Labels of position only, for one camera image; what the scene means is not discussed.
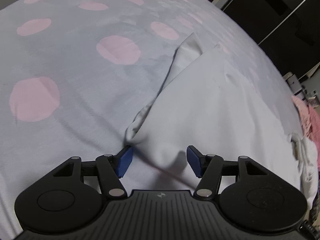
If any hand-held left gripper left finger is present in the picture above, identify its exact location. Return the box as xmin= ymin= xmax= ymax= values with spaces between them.
xmin=51 ymin=146 xmax=133 ymax=198

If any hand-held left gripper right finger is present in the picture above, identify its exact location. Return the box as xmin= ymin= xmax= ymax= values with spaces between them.
xmin=187 ymin=145 xmax=270 ymax=198

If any white garment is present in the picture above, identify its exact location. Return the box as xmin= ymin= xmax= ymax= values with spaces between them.
xmin=123 ymin=32 xmax=302 ymax=192

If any white crumpled cloth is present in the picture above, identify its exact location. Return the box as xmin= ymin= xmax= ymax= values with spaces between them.
xmin=289 ymin=132 xmax=320 ymax=210

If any pink cloth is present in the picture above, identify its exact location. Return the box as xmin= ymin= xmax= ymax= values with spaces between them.
xmin=291 ymin=96 xmax=320 ymax=144

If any polka dot bed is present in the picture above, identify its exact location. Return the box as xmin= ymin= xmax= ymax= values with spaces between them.
xmin=0 ymin=0 xmax=304 ymax=238

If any white box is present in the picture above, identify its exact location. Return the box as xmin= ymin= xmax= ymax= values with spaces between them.
xmin=285 ymin=72 xmax=307 ymax=96

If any black wardrobe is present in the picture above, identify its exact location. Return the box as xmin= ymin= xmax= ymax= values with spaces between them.
xmin=220 ymin=0 xmax=320 ymax=77

